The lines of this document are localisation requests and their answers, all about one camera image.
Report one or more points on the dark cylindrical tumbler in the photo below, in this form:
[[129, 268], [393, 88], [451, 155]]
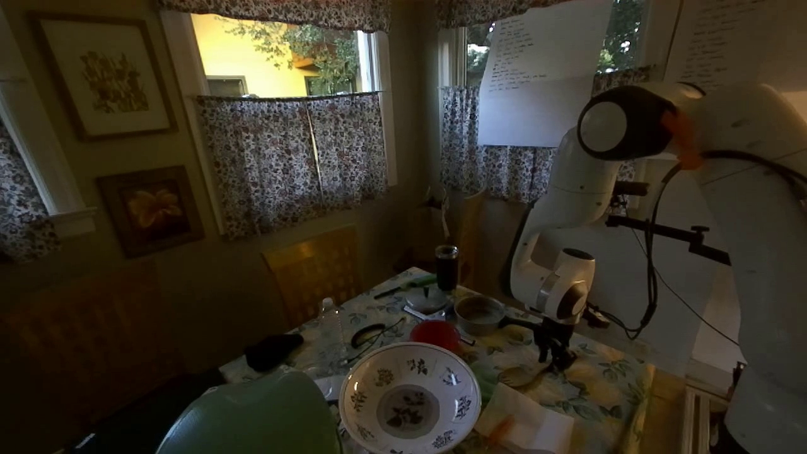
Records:
[[447, 268]]

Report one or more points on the white handwritten board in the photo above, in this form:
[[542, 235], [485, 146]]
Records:
[[722, 33]]

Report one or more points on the lemon print tablecloth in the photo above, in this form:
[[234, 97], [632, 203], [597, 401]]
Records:
[[607, 395]]

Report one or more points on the black pen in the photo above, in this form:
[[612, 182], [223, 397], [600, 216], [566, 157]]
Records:
[[404, 288]]

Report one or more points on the floral valance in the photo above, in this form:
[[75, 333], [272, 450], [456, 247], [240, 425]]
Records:
[[279, 12], [470, 9]]

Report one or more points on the clear water bottle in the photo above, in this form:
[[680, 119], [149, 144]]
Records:
[[330, 323]]

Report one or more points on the black pouch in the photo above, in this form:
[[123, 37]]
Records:
[[273, 351]]

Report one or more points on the white paper napkin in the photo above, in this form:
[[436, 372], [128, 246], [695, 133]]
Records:
[[525, 419]]

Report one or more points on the white floral bowl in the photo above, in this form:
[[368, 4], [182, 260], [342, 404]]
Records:
[[409, 404]]

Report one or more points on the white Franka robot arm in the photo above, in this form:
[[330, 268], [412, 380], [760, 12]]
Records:
[[757, 211]]

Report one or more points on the large green bowl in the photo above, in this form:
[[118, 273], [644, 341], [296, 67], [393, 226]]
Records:
[[253, 419]]

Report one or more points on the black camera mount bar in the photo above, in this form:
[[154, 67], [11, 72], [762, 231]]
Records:
[[665, 227]]

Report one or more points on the floral cafe curtain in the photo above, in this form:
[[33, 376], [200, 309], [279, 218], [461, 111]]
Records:
[[461, 143], [21, 203], [286, 159]]

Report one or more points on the silver pot lid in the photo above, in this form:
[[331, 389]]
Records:
[[426, 305]]

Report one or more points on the dark framed picture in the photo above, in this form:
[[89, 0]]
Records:
[[149, 211]]

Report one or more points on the white framed window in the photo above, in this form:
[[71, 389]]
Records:
[[268, 53], [621, 33]]

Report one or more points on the light framed flower picture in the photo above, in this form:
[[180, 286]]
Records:
[[104, 77]]

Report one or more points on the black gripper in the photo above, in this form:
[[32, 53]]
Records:
[[562, 332]]

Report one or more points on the white handwritten paper sheet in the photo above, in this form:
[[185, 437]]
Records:
[[538, 77]]

